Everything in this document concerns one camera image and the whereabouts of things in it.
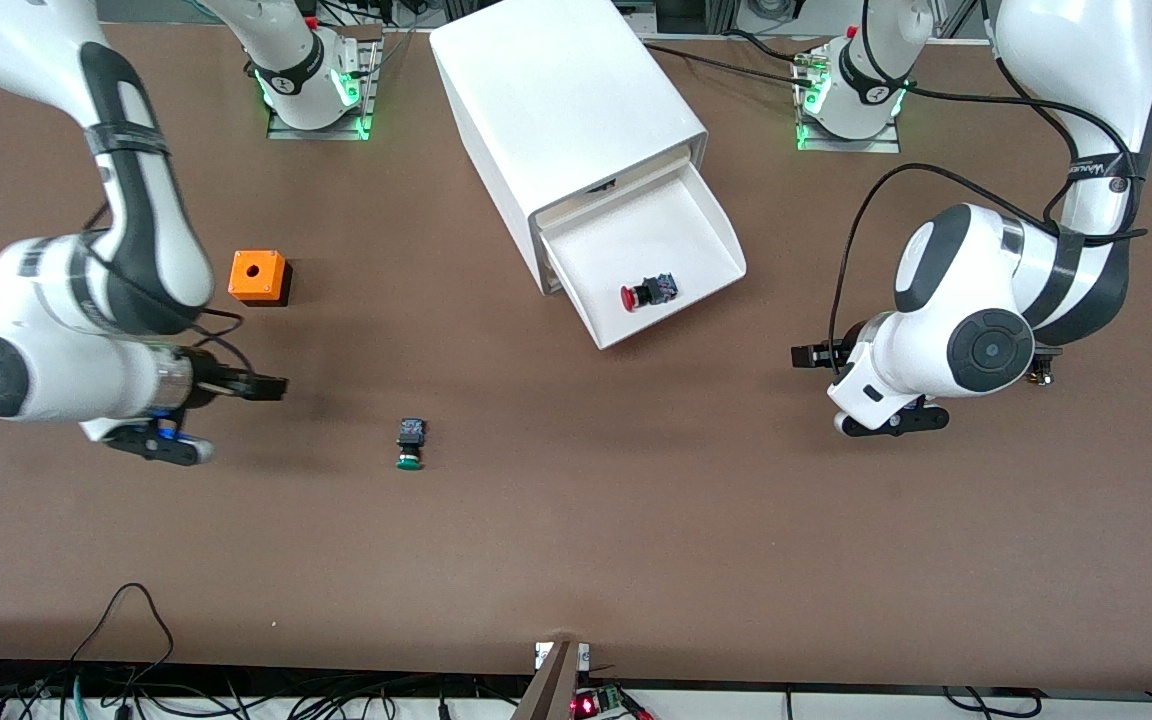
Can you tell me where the red mushroom push button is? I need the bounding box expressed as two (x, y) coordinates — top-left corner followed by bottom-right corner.
(620, 273), (680, 313)

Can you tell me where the green push button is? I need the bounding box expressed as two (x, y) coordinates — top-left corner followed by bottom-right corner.
(395, 418), (428, 472)

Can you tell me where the circuit board with red light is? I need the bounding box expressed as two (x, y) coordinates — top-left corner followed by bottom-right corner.
(571, 685), (629, 719)

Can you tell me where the orange button enclosure box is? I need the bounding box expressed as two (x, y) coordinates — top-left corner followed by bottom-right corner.
(228, 249), (293, 308)

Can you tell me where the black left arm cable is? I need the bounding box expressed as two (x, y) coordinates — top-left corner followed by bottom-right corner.
(826, 163), (1150, 376)
(861, 0), (1137, 181)

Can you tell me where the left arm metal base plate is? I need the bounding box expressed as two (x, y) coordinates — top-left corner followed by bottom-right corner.
(794, 50), (902, 154)

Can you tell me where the looped black cable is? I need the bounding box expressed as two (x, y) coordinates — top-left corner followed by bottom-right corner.
(66, 583), (177, 691)

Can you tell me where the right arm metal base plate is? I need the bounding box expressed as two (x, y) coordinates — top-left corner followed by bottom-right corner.
(266, 25), (382, 141)

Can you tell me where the black cable on table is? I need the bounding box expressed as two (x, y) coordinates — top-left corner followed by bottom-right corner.
(721, 28), (827, 63)
(643, 43), (817, 89)

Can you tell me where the tangled black cable bundle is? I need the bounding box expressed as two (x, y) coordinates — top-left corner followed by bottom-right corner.
(0, 658), (537, 720)

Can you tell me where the black cable pair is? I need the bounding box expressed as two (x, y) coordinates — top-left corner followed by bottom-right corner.
(941, 685), (1047, 719)

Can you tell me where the wooden camera post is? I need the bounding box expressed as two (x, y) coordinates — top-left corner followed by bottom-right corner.
(511, 640), (582, 720)

